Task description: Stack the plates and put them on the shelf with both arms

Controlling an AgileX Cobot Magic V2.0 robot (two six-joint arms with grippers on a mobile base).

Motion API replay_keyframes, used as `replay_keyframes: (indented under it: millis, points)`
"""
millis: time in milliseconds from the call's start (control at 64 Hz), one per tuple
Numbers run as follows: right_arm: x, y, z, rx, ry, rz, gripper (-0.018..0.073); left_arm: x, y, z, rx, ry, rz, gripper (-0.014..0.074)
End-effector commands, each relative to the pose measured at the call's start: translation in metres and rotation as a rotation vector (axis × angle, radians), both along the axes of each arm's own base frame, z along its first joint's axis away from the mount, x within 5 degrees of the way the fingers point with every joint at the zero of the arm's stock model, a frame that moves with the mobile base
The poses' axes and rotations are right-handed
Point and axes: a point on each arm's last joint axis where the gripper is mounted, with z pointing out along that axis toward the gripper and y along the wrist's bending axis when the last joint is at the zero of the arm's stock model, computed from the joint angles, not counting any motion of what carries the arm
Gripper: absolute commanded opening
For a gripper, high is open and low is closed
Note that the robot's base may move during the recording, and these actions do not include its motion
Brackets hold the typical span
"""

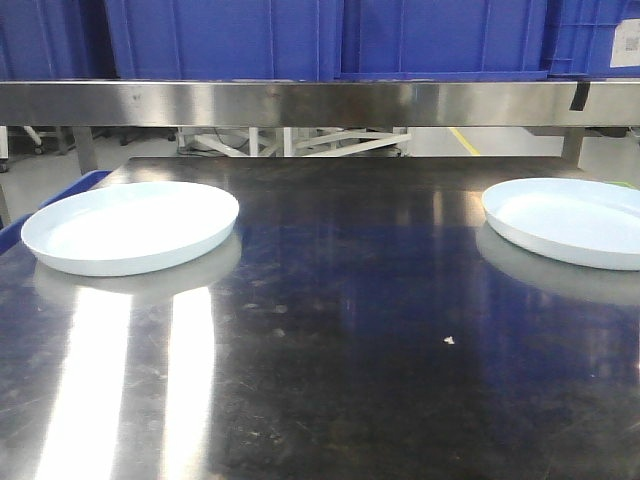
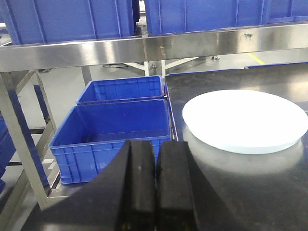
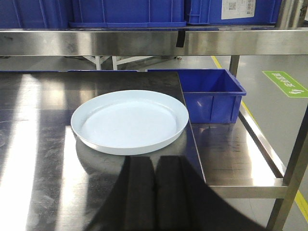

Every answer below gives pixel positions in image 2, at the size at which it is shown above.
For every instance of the white metal table frame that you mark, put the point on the white metal table frame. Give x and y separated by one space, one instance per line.
149 67

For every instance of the stainless steel shelf frame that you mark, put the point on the stainless steel shelf frame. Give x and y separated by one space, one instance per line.
17 62

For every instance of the blue shelf crate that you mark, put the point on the blue shelf crate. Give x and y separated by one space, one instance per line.
181 16
288 11
46 21

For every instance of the blue shelf crate middle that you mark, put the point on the blue shelf crate middle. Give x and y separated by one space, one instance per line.
181 16

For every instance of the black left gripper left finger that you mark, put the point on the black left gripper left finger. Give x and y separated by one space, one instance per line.
120 198

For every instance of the light blue plate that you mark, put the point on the light blue plate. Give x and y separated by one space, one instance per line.
245 121

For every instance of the blue floor crate near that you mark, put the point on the blue floor crate near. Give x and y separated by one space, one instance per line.
91 135

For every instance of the blue floor crate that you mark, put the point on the blue floor crate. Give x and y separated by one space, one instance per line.
91 135
122 90

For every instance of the blue shelf crate right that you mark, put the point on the blue shelf crate right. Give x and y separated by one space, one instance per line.
288 11

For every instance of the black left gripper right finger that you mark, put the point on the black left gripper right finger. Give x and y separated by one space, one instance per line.
186 201

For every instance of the blue shelf crate left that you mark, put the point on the blue shelf crate left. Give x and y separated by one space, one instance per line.
46 21

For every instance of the blue floor crate far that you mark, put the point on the blue floor crate far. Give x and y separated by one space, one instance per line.
122 90

